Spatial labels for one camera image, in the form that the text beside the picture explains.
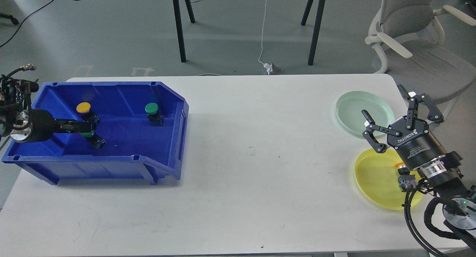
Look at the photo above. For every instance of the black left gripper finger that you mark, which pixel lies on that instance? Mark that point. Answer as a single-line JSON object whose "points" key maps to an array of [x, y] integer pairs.
{"points": [[88, 122], [89, 133]]}

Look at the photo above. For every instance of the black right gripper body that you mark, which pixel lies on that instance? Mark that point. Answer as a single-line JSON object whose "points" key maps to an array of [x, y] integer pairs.
{"points": [[418, 148]]}

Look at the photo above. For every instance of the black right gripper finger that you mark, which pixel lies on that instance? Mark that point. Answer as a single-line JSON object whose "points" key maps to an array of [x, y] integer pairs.
{"points": [[368, 133], [434, 115]]}

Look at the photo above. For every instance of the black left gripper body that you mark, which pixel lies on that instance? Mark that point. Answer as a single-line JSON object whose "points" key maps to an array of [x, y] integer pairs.
{"points": [[37, 125]]}

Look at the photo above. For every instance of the green push button front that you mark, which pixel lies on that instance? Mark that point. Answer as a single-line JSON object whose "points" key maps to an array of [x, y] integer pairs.
{"points": [[96, 141]]}

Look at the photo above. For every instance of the green push button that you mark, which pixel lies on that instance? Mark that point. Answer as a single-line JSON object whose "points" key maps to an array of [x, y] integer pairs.
{"points": [[154, 114], [96, 141]]}

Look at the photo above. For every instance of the yellow push button front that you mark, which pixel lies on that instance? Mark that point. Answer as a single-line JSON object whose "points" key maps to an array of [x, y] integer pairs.
{"points": [[406, 180]]}

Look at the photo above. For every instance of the yellow push button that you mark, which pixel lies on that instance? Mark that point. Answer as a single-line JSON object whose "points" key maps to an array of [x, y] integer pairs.
{"points": [[406, 180], [85, 109]]}

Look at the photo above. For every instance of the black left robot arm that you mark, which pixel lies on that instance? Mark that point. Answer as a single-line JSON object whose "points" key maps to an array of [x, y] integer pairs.
{"points": [[16, 97]]}

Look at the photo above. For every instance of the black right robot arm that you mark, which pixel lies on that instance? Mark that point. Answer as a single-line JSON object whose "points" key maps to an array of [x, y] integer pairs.
{"points": [[451, 212]]}

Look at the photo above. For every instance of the yellow push button back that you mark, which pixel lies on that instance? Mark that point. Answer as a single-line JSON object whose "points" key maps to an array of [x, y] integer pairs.
{"points": [[85, 109]]}

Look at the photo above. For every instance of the light green plate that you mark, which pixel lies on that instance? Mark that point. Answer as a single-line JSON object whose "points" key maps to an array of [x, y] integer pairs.
{"points": [[349, 106]]}

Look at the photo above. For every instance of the yellow plate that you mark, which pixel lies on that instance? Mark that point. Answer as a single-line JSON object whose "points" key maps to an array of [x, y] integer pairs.
{"points": [[377, 176]]}

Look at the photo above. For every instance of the green push button back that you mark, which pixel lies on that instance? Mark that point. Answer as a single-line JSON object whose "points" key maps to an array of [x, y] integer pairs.
{"points": [[154, 114]]}

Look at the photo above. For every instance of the blue plastic bin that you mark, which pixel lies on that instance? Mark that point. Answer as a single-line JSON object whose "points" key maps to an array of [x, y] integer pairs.
{"points": [[134, 148]]}

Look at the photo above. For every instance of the grey office chair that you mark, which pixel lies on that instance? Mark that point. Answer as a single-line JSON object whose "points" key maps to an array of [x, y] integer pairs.
{"points": [[407, 37]]}

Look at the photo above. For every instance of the black tripod right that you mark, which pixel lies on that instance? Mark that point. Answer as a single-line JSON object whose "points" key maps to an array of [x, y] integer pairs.
{"points": [[316, 29]]}

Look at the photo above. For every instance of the black tripod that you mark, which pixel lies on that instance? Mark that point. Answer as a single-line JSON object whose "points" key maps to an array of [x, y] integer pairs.
{"points": [[316, 29], [178, 23]]}

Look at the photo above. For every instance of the black tripod left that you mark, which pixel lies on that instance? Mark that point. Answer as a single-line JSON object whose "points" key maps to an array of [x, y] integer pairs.
{"points": [[178, 23]]}

